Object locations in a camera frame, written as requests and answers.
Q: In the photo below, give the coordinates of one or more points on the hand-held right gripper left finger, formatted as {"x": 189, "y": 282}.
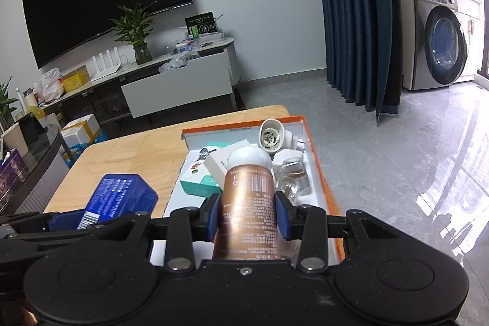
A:
{"x": 212, "y": 216}

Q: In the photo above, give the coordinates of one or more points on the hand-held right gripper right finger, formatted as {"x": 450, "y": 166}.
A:
{"x": 283, "y": 216}

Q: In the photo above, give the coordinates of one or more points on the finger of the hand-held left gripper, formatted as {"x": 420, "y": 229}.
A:
{"x": 65, "y": 221}

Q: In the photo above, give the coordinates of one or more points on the white vaporizer with green button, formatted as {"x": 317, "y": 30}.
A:
{"x": 295, "y": 191}

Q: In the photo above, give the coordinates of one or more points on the teal packet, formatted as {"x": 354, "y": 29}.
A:
{"x": 198, "y": 184}

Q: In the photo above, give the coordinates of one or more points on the copper spray can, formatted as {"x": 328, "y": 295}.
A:
{"x": 248, "y": 203}

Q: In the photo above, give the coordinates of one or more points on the orange cardboard box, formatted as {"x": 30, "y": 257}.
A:
{"x": 324, "y": 196}

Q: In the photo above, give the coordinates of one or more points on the clear glass bottle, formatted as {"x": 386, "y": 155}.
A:
{"x": 291, "y": 167}

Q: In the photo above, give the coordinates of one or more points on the small white box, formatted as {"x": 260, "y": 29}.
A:
{"x": 217, "y": 165}

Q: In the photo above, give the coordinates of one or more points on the blue plastic box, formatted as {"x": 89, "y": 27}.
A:
{"x": 118, "y": 196}

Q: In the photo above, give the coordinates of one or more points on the white plug-in vaporizer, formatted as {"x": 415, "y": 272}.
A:
{"x": 273, "y": 135}

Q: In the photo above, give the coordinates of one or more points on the purple patterned tin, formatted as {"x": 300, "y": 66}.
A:
{"x": 13, "y": 177}

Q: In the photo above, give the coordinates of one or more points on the pack of water bottles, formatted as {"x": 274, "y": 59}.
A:
{"x": 95, "y": 142}

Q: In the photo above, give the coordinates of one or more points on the white and yellow carton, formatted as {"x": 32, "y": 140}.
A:
{"x": 80, "y": 129}

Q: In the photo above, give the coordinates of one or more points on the black stand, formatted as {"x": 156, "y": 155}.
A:
{"x": 30, "y": 127}

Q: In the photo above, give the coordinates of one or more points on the leafy plant in steel pot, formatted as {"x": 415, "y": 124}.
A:
{"x": 5, "y": 100}

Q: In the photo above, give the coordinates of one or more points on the white and dark television cabinet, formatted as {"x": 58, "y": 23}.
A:
{"x": 175, "y": 85}

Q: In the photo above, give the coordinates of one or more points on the white plastic bag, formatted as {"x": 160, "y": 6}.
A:
{"x": 49, "y": 85}

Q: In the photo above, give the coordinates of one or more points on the yellow box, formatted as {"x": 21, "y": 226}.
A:
{"x": 75, "y": 79}

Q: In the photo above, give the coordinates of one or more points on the clear plastic bag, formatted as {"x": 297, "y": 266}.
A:
{"x": 176, "y": 63}

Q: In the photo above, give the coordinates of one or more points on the white router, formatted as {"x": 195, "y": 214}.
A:
{"x": 107, "y": 68}

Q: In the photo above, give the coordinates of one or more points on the stack of small white boxes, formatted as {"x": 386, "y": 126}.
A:
{"x": 198, "y": 43}

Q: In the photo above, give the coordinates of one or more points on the green and black box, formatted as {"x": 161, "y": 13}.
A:
{"x": 202, "y": 25}

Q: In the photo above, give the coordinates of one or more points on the potted plant in glass vase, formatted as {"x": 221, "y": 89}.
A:
{"x": 135, "y": 28}

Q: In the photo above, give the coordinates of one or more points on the blue curtain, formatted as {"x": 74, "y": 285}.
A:
{"x": 355, "y": 24}

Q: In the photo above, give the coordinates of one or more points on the silver washing machine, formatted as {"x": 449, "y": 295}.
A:
{"x": 439, "y": 39}

